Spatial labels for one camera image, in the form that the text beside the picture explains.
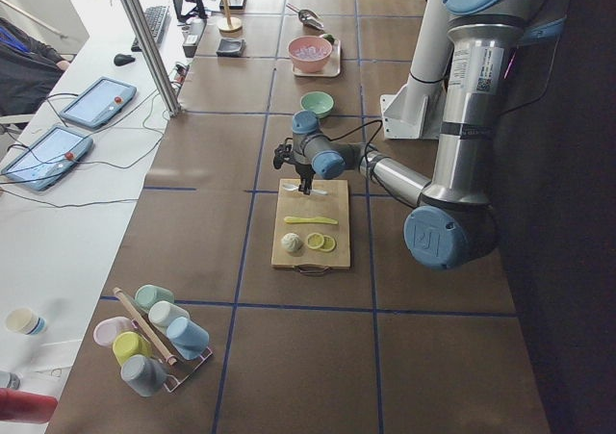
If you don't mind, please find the black computer mouse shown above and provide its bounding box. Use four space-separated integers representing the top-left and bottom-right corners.
114 54 136 66

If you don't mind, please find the small green bowl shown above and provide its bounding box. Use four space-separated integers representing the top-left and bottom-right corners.
300 91 335 118

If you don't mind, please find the green cup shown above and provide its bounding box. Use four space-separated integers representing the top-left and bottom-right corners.
134 284 175 312

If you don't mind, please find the white plastic spoon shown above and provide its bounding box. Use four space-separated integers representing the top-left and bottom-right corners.
281 182 328 195

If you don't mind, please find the bamboo cutting board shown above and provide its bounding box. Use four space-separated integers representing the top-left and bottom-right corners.
271 178 351 269

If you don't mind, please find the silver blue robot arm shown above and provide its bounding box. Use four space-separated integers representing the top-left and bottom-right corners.
273 0 569 269

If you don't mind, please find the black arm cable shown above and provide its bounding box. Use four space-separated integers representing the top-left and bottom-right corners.
326 119 386 185

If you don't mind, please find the green lime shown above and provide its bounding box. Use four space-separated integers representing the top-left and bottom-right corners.
321 34 336 44

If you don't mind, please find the grey cup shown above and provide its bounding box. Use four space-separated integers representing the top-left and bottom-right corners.
120 354 167 397

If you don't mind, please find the blue teach pendant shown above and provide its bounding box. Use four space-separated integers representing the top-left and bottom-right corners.
59 77 137 130
1 125 93 191

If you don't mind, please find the wire cup rack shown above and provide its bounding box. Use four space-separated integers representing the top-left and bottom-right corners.
113 288 213 394

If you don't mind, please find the seated person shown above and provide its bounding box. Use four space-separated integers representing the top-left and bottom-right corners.
1 18 70 115

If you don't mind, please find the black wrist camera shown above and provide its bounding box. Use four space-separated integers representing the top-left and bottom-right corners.
272 143 295 169

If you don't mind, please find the lower blue teach pendant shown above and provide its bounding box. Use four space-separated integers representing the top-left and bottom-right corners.
1 125 93 191

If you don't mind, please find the lower lemon slice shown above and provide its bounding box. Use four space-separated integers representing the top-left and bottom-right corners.
319 235 337 252

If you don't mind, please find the pink bowl of ice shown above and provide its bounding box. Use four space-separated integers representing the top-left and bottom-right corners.
288 36 333 73

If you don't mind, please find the blue cup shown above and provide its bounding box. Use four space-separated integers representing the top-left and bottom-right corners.
166 317 210 360

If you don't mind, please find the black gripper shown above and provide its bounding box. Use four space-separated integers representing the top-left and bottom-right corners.
295 163 315 195

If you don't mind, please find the beige serving tray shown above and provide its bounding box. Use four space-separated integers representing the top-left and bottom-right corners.
292 39 342 78

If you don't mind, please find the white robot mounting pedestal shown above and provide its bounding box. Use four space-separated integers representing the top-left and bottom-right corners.
380 0 453 140

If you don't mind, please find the yellow plastic knife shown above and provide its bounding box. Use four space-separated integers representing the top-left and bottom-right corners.
283 216 339 225

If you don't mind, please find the paper cup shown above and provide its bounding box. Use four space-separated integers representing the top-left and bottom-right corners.
5 307 47 336

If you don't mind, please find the white steamed bun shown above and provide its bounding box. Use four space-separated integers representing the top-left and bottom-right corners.
280 232 303 253

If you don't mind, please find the lemon slice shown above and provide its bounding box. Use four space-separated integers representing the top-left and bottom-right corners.
319 235 337 252
306 232 325 250

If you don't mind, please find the steel ice scoop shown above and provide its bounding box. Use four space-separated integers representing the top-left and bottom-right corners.
286 3 324 32

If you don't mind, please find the wooden stand with round base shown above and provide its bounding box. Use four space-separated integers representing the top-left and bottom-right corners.
217 0 243 34

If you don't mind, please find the folded grey cloth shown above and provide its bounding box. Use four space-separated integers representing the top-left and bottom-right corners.
216 38 245 58

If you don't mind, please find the pink cup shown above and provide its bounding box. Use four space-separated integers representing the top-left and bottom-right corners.
92 316 134 347

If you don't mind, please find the yellow cup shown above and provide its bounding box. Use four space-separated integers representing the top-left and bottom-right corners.
112 331 153 366

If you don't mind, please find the upper lemon slice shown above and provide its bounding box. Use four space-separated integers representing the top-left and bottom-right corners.
306 232 325 250

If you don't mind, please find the black keyboard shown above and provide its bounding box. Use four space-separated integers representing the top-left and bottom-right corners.
144 5 169 45

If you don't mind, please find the red bottle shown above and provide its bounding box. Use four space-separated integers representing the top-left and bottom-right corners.
1 388 58 424

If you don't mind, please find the aluminium frame post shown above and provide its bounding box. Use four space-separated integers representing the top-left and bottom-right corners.
120 0 181 117

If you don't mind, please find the white cup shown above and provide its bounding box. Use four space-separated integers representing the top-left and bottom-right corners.
148 300 191 330

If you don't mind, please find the upper blue teach pendant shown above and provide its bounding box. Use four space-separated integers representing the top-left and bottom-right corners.
59 77 137 130

